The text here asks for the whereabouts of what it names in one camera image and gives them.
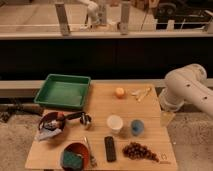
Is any small orange apple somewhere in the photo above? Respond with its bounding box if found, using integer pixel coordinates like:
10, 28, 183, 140
115, 87, 126, 99

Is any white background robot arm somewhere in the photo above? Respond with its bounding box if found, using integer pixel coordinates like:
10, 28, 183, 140
78, 0, 100, 26

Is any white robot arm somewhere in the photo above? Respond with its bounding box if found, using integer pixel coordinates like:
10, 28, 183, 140
158, 64, 213, 118

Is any blue cup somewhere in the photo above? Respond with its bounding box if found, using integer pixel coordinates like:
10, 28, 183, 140
131, 120, 144, 136

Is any white paper cup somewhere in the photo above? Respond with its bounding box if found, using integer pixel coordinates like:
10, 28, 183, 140
107, 115, 124, 134

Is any bunch of dark grapes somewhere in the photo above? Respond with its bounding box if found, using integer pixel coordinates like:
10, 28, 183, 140
122, 142, 159, 162

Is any black remote control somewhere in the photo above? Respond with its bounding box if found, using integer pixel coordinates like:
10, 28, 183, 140
104, 136, 116, 162

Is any green plastic tray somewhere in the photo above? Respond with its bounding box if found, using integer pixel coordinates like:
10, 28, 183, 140
34, 74, 91, 110

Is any green sponge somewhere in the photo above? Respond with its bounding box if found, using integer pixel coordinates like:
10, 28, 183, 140
62, 151, 83, 171

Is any dark red bowl with items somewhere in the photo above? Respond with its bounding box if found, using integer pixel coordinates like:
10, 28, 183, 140
38, 112, 65, 132

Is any white cloth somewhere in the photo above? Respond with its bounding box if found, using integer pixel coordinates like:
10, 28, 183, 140
35, 129, 62, 141

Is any black handled metal scoop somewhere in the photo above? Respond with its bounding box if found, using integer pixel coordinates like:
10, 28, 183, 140
65, 111, 92, 130

